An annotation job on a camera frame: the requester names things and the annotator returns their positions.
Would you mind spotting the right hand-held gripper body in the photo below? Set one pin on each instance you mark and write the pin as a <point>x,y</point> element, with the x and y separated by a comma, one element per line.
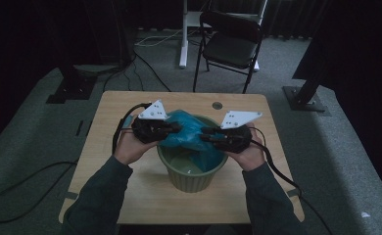
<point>236,138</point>

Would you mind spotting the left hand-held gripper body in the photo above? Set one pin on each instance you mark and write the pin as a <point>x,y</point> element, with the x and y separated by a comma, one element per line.
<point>148,129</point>

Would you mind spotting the blue plastic bag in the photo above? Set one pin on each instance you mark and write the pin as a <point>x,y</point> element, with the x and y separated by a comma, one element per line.
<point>187,132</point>

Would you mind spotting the green plastic bin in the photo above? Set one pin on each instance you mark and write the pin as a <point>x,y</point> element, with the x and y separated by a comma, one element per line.
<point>187,181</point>

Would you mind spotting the person's right hand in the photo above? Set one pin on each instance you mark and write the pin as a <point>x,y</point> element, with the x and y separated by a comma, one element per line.
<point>249,156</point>

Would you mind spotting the person's left hand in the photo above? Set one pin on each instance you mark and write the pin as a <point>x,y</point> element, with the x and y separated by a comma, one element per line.
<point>132,148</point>

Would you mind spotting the round table grommet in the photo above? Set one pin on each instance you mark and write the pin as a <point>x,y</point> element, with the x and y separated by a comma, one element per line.
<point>217,105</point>

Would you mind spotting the black floor tape strip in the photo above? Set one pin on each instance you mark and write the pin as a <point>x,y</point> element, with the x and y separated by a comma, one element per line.
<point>79,128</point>

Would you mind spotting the grey tape strip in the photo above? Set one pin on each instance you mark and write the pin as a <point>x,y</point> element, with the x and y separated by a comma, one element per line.
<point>293,192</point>
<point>71,195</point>

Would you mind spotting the black stand base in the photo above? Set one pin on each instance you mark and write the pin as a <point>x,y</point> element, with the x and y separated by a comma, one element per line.
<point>305,99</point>
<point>71,91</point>

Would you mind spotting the black folding chair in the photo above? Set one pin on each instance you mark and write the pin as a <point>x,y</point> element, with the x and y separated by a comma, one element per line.
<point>231,49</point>

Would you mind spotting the white paper scrap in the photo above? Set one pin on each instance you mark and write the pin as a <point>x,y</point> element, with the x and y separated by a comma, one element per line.
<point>365,214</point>

